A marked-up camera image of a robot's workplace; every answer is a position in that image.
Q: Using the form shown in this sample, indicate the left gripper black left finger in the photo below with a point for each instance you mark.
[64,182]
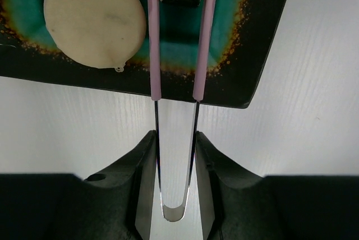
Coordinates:
[114,203]

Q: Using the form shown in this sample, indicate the steel tongs with pink tips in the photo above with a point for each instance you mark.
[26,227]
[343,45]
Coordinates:
[177,213]

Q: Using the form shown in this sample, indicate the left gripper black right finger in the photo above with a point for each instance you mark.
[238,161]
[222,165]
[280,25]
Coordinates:
[235,203]

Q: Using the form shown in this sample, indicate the black teal square plate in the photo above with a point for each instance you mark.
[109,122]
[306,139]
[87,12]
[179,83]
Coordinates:
[241,37]

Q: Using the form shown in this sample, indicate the round cream rice cake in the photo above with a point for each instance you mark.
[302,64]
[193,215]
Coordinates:
[96,33]

